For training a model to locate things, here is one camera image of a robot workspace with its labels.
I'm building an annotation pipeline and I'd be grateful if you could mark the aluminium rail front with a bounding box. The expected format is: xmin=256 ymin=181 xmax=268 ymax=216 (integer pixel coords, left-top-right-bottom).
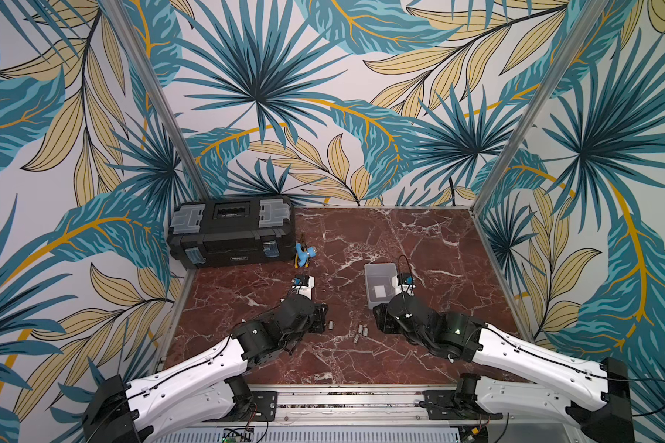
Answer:
xmin=104 ymin=384 xmax=589 ymax=443

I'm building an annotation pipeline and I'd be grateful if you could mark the left metal frame post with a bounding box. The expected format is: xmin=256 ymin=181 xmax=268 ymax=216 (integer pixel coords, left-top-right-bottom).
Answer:
xmin=102 ymin=0 xmax=209 ymax=200

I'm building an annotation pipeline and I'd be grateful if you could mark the grey plastic storage box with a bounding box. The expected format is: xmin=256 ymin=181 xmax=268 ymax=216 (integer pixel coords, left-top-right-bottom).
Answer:
xmin=364 ymin=263 xmax=401 ymax=310

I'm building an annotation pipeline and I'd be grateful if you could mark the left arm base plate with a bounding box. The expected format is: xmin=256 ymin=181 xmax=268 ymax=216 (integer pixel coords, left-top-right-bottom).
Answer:
xmin=218 ymin=391 xmax=278 ymax=423

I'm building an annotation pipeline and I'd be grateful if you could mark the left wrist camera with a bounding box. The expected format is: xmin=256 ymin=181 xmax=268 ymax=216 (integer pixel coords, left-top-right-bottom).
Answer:
xmin=292 ymin=274 xmax=315 ymax=299

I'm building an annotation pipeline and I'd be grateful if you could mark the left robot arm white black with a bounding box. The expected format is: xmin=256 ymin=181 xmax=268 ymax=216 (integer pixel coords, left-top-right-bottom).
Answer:
xmin=81 ymin=292 xmax=328 ymax=442

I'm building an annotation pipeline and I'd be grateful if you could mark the black plastic toolbox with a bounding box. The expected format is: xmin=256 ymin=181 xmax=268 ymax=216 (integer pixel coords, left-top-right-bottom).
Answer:
xmin=167 ymin=196 xmax=297 ymax=269

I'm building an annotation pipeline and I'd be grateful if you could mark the right metal frame post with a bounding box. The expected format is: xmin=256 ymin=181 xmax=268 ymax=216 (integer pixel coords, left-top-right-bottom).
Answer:
xmin=471 ymin=0 xmax=608 ymax=221

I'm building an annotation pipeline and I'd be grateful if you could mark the blue toy figure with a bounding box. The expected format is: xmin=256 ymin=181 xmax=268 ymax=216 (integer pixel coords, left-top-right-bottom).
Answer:
xmin=294 ymin=242 xmax=317 ymax=269

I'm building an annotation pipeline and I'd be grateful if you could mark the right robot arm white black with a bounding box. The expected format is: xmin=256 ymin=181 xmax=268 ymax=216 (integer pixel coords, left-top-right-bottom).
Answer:
xmin=371 ymin=293 xmax=635 ymax=442

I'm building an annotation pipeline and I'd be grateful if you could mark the metal frame post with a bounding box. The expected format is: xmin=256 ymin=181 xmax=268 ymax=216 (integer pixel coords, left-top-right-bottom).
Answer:
xmin=471 ymin=0 xmax=608 ymax=221
xmin=102 ymin=0 xmax=209 ymax=200

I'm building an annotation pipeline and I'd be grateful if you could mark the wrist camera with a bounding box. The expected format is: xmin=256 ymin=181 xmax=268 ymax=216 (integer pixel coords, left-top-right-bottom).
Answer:
xmin=292 ymin=274 xmax=315 ymax=299
xmin=393 ymin=272 xmax=416 ymax=296

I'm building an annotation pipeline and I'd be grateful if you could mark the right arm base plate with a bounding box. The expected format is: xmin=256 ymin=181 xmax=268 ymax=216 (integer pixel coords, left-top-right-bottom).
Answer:
xmin=419 ymin=389 xmax=504 ymax=423

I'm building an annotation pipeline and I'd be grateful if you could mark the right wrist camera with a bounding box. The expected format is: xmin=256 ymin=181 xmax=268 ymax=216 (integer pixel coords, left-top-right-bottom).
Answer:
xmin=393 ymin=272 xmax=416 ymax=296

